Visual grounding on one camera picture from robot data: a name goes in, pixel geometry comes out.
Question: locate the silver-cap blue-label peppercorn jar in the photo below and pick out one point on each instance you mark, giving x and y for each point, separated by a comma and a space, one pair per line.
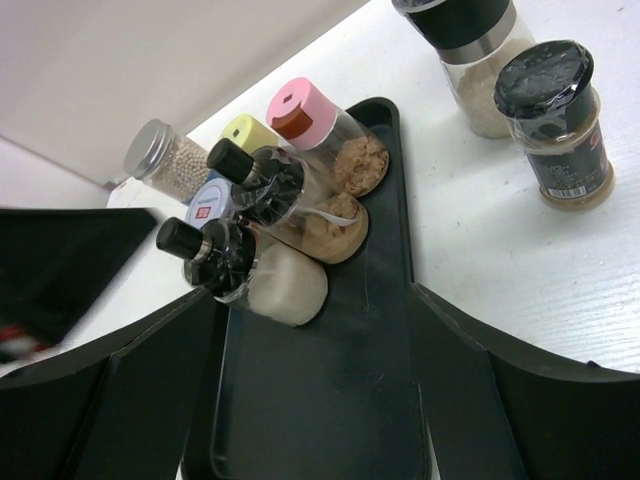
167, 161

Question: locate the pink-cap spice bottle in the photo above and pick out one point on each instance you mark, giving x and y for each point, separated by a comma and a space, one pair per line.
355, 158

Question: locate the black-cap bottle white contents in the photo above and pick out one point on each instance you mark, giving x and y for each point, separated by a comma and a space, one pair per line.
247, 270

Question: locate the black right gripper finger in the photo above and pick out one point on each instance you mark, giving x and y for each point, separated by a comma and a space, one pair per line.
500, 408

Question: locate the black-top glass salt grinder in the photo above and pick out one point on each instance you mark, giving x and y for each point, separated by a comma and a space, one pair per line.
474, 40

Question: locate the black-cap bottle tan contents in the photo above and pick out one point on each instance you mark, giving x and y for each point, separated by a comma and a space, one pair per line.
292, 201

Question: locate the black-lid dark-label spice jar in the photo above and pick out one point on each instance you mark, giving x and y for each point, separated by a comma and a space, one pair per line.
552, 111

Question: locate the black plastic tray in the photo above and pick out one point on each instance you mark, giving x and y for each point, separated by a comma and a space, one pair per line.
336, 398

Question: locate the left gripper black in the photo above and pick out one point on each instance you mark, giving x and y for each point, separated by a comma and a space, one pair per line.
118, 407

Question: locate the yellow-cap spice bottle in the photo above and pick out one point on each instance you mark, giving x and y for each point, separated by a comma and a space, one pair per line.
249, 133

